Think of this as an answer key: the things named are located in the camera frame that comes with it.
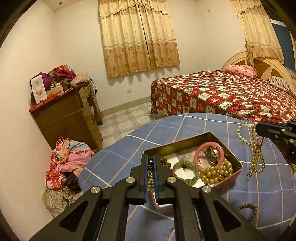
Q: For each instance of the pink metal tin box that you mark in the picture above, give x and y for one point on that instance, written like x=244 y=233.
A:
x=218 y=177

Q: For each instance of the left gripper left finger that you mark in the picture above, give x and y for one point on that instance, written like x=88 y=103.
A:
x=100 y=214

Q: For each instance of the beige patterned curtain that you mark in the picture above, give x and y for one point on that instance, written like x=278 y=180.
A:
x=137 y=36

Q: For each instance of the pile of clothes on floor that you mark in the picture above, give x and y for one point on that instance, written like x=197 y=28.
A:
x=68 y=160

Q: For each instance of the red patchwork bedspread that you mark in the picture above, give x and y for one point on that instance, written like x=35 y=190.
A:
x=221 y=92

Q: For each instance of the white product box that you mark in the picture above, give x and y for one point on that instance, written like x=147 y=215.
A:
x=38 y=89

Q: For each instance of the striped pillow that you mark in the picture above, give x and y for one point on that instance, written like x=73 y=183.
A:
x=282 y=83

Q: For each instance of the flat red box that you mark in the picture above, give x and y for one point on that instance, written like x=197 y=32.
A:
x=44 y=102

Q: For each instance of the brown wooden cabinet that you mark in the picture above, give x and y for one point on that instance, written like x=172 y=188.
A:
x=72 y=115

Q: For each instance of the pink bangle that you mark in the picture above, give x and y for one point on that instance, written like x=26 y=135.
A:
x=200 y=159

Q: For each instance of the pink pillow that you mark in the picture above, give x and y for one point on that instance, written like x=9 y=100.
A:
x=245 y=70

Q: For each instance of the cream wooden headboard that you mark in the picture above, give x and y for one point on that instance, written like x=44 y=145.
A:
x=265 y=67

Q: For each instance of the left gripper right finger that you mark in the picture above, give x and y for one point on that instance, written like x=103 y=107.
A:
x=200 y=213

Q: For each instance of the clothes pile on cabinet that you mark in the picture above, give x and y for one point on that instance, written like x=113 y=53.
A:
x=63 y=76

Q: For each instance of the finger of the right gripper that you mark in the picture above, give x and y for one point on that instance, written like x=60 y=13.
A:
x=282 y=134

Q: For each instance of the blue plaid tablecloth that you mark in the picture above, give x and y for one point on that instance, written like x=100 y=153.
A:
x=272 y=191

